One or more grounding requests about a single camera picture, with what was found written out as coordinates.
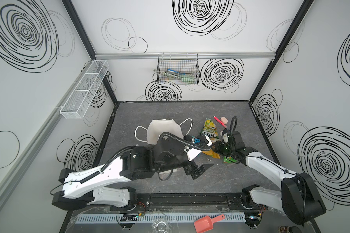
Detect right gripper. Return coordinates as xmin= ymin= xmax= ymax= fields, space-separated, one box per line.
xmin=208 ymin=141 xmax=234 ymax=157

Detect yellow green snack packet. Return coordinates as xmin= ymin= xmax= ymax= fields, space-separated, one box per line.
xmin=201 ymin=118 xmax=219 ymax=139

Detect white paper bag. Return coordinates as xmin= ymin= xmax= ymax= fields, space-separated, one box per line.
xmin=134 ymin=118 xmax=193 ymax=145

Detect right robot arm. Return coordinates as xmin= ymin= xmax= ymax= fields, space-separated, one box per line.
xmin=213 ymin=116 xmax=327 ymax=225

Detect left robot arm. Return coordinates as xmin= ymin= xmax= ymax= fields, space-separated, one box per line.
xmin=50 ymin=132 xmax=212 ymax=211

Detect pink round eraser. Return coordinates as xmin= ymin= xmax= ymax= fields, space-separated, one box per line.
xmin=220 ymin=116 xmax=228 ymax=125

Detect pink marker pen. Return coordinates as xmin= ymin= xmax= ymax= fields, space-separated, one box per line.
xmin=214 ymin=116 xmax=227 ymax=128

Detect red plastic scoop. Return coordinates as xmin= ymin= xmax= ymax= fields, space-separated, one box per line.
xmin=194 ymin=215 xmax=225 ymax=233

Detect clear glass bowl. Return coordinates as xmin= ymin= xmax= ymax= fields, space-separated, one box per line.
xmin=152 ymin=218 xmax=170 ymax=233

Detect green items in basket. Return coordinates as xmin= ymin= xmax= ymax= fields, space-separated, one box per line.
xmin=167 ymin=69 xmax=194 ymax=84

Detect dark jar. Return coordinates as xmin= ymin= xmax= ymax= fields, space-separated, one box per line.
xmin=279 ymin=226 xmax=302 ymax=233

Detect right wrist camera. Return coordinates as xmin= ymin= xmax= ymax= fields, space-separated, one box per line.
xmin=222 ymin=133 xmax=230 ymax=144

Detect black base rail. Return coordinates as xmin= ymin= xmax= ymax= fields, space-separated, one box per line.
xmin=113 ymin=192 xmax=304 ymax=210

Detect black wire basket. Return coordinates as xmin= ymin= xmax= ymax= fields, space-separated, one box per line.
xmin=155 ymin=53 xmax=200 ymax=85

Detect white slotted cable duct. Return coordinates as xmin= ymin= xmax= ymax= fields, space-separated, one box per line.
xmin=75 ymin=212 xmax=247 ymax=224

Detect clear wall shelf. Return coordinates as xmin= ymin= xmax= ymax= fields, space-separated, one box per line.
xmin=60 ymin=60 xmax=109 ymax=119

